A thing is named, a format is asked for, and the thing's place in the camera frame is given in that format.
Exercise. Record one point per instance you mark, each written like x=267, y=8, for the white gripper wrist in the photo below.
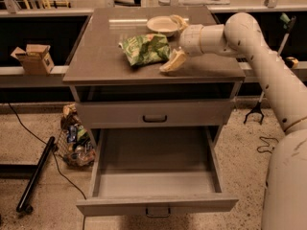
x=191, y=39

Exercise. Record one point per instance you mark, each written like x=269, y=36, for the green jalapeno chip bag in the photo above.
x=146, y=49

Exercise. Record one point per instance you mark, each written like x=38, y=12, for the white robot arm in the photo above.
x=285, y=199

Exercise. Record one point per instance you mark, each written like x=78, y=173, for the grey drawer cabinet with countertop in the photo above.
x=100, y=72

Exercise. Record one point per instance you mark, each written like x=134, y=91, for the closed grey upper drawer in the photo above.
x=155, y=113

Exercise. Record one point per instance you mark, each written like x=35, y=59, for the open grey middle drawer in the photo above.
x=155, y=172

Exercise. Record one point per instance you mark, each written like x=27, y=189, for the white paper bowl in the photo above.
x=162, y=25

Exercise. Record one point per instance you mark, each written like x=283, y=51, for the reacher grabber tool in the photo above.
x=288, y=24

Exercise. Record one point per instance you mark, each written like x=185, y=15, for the yellow black tape roll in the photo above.
x=291, y=62

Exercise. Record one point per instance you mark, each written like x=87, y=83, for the open cardboard box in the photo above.
x=35, y=59

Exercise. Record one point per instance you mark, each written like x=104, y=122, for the black pole on wheels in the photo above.
x=24, y=205

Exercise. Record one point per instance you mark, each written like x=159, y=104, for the wire basket of snacks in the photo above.
x=74, y=146

